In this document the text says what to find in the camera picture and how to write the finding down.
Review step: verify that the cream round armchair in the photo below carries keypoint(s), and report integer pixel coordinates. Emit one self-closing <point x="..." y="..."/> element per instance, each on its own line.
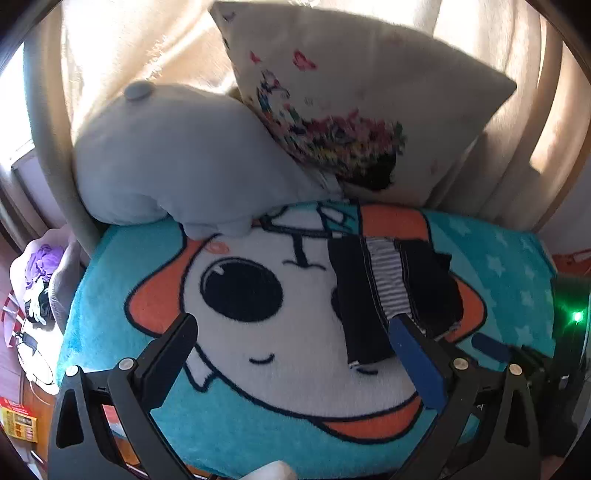
<point x="120" y="41"/>

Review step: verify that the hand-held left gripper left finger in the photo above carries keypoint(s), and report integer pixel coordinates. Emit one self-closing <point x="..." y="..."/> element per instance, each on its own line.
<point x="173" y="350"/>

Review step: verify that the cream floral printed pillow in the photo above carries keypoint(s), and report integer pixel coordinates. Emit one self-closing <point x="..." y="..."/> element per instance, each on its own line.
<point x="369" y="78"/>

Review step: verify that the teal cartoon printed blanket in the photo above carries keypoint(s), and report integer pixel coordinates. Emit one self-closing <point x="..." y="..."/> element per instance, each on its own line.
<point x="300" y="300"/>

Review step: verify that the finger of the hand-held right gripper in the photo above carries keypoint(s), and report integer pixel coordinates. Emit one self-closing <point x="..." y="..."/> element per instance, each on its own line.
<point x="489" y="344"/>

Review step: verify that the purple cloth bundle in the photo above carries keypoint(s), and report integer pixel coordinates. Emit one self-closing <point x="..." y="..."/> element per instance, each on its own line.
<point x="44" y="258"/>

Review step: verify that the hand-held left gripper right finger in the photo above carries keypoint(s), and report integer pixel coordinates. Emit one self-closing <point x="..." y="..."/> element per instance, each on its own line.
<point x="415" y="360"/>

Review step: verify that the black pants with striped lining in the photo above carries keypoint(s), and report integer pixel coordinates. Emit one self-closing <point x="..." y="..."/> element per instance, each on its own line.
<point x="420" y="286"/>

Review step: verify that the yellow box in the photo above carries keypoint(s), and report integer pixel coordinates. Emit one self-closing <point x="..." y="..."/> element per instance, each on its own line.
<point x="19" y="417"/>

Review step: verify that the grey plush pillow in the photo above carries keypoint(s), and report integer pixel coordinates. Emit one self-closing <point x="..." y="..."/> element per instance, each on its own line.
<point x="184" y="161"/>

